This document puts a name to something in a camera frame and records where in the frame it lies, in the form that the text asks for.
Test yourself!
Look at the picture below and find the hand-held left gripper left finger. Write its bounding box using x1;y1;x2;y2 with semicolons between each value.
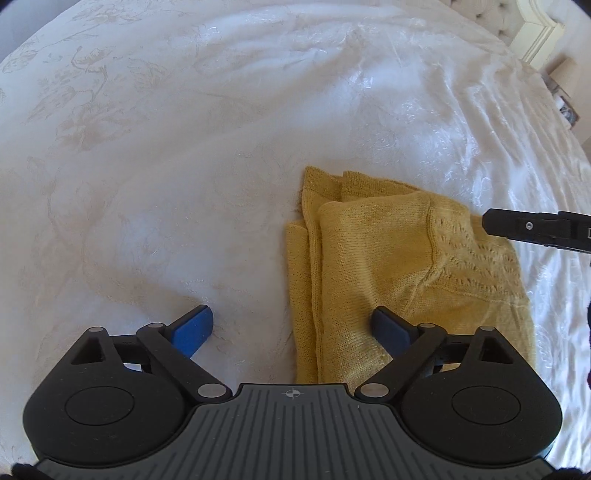
69;305;232;402

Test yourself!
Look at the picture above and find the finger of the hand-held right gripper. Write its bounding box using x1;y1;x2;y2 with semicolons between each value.
482;209;560;247

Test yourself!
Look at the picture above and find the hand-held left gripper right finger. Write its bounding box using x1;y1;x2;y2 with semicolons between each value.
355;306;511;401

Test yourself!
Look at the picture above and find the yellow knit sweater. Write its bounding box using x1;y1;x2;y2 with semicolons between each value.
284;166;537;385

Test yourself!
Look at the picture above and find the cream table lamp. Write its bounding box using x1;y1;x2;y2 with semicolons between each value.
546;57;579;94

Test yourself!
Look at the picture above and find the white embroidered bedspread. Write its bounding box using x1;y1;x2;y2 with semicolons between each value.
0;0;591;462

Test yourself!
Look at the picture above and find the cream tufted headboard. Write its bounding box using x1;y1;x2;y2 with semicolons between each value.
462;0;568;72

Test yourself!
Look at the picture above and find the wooden picture frame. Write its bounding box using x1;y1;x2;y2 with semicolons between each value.
556;95;581;126

